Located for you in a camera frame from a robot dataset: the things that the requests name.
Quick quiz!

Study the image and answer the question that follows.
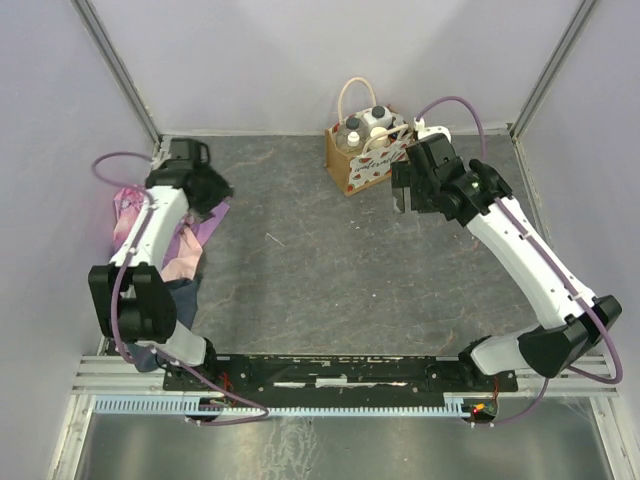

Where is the burlap watermelon canvas bag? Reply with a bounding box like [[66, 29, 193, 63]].
[[324, 77, 413, 197]]

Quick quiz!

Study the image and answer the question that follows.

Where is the pink purple cloth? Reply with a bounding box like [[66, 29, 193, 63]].
[[111, 186, 230, 282]]

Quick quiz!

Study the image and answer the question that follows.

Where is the white square bottle grey cap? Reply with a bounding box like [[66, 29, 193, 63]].
[[361, 105, 393, 131]]

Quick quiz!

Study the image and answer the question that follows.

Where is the dark blue towel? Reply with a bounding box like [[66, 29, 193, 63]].
[[118, 274, 207, 373]]

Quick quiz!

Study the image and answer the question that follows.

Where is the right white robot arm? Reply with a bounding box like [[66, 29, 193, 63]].
[[392, 128, 623, 391]]

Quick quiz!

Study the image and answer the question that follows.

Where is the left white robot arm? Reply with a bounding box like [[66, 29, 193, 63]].
[[88, 138, 233, 390]]

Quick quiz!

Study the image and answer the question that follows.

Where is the green bottle white cap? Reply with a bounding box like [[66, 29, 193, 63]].
[[368, 127, 391, 150]]

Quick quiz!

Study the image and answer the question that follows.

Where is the clear yellow bottle white cap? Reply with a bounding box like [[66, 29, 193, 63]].
[[343, 131, 364, 156]]

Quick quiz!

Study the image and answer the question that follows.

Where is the clear square bottle grey cap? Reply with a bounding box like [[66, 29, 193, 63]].
[[335, 116, 363, 148]]

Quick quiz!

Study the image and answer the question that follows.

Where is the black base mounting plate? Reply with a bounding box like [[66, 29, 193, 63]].
[[162, 353, 518, 394]]

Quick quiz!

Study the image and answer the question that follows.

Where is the left aluminium frame post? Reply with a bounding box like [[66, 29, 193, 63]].
[[71, 0, 161, 144]]

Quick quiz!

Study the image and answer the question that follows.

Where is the aluminium frame post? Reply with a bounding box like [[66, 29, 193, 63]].
[[71, 0, 161, 144], [509, 0, 600, 141]]

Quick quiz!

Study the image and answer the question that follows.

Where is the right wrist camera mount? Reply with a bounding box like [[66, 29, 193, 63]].
[[413, 118, 452, 142]]

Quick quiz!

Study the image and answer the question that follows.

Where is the right aluminium frame post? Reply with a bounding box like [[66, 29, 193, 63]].
[[509, 0, 600, 141]]

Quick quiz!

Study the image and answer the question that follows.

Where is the aluminium front rail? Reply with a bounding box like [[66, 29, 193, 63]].
[[73, 356, 618, 399]]

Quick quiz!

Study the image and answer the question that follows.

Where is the light blue cable duct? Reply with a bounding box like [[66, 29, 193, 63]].
[[92, 395, 496, 414]]

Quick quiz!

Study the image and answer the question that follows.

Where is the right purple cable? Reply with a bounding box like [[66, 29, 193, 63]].
[[412, 95, 625, 429]]

